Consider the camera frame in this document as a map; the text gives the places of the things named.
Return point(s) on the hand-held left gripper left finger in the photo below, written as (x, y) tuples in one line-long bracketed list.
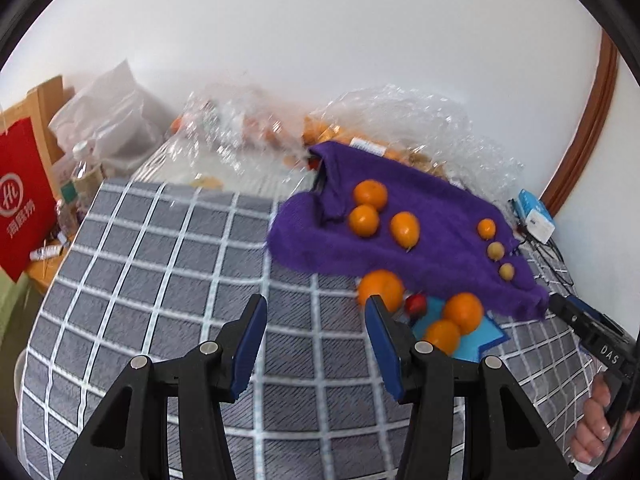
[(247, 347)]

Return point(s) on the light wooden frame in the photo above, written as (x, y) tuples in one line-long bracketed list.
[(45, 100)]

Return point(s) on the small white tube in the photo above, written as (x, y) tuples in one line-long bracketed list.
[(45, 252)]

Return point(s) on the crumpled clear plastic wrap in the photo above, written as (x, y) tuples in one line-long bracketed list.
[(230, 130)]

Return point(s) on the green bedsheet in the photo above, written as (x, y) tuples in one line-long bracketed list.
[(10, 305)]

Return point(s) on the brown wooden door frame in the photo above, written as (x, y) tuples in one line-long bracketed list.
[(590, 115)]

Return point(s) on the small yellow-green fruit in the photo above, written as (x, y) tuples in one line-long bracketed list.
[(496, 250), (506, 271)]

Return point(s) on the pile of bagged oranges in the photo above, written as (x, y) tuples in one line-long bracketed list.
[(325, 132)]

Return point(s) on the grey checked blanket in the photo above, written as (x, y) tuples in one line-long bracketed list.
[(165, 280)]

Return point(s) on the person's right hand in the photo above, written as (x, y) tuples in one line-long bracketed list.
[(595, 425)]

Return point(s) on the wooden nightstand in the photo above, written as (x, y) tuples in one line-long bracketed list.
[(45, 272)]

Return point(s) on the white and blue box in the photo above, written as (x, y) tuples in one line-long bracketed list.
[(537, 215)]

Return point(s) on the small red fruit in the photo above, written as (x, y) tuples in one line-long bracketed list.
[(415, 304)]

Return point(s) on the purple towel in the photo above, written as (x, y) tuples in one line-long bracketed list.
[(440, 260)]

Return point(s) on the large clear plastic bag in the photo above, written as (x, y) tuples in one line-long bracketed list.
[(430, 120)]

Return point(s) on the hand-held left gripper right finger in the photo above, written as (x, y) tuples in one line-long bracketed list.
[(382, 347)]

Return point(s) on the oval orange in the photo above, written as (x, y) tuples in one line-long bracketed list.
[(404, 228)]

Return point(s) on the clear plastic bottle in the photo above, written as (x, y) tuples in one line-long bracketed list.
[(85, 170)]

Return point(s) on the round orange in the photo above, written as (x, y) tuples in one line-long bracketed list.
[(370, 194), (442, 336), (363, 220), (382, 285), (463, 312)]

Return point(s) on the red paper bag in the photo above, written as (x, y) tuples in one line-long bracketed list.
[(22, 200)]

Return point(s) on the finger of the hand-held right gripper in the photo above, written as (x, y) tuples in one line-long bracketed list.
[(587, 307), (562, 307)]

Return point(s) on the grey translucent plastic bag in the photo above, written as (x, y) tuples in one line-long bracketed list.
[(110, 115)]

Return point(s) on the small orange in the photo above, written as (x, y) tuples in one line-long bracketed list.
[(486, 228)]

